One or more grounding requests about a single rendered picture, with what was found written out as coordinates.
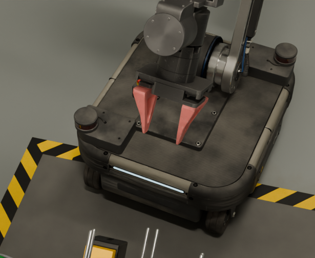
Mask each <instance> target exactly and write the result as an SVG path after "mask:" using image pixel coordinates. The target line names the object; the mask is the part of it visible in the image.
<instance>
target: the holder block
mask: <svg viewBox="0 0 315 258"><path fill-rule="evenodd" d="M93 245H95V246H100V247H104V248H109V249H113V250H116V253H115V258H125V254H126V250H127V245H128V242H127V241H122V240H118V239H113V238H109V237H106V236H101V235H98V236H95V239H94V243H93Z"/></svg>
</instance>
